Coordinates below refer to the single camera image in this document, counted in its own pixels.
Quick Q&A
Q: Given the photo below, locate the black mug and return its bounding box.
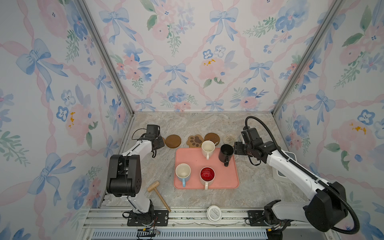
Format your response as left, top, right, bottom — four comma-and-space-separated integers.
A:
219, 144, 234, 167

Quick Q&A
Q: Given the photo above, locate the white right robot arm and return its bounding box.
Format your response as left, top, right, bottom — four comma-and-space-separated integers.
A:
235, 127, 360, 235

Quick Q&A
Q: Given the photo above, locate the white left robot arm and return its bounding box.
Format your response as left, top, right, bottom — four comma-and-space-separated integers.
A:
106, 125, 165, 226

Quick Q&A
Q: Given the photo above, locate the round cork wood coaster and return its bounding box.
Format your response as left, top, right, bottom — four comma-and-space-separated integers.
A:
165, 135, 182, 149

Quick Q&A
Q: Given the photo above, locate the dark brown round coaster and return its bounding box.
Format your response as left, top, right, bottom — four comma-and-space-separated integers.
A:
204, 133, 221, 146

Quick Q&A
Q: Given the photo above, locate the pink silicone tray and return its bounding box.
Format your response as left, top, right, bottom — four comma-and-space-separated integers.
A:
174, 148, 240, 190

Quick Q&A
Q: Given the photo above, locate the brown paw print coaster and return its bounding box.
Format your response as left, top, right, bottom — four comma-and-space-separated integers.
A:
187, 135, 205, 148

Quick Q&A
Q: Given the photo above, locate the cream mug back row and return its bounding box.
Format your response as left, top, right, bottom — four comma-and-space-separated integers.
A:
201, 141, 216, 160

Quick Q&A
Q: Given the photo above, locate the red interior mug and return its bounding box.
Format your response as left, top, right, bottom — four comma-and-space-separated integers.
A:
200, 167, 216, 190

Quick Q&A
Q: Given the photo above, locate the wooden mallet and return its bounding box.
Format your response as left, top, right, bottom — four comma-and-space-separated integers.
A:
147, 181, 172, 213

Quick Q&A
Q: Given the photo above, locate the white round lid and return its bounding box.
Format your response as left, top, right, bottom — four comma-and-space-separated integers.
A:
207, 205, 222, 223

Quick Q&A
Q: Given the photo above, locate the cream mug blue handle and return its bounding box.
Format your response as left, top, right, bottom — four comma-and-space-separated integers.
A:
175, 164, 192, 188

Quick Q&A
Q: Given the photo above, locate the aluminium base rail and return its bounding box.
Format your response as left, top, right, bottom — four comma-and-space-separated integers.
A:
78, 206, 341, 240

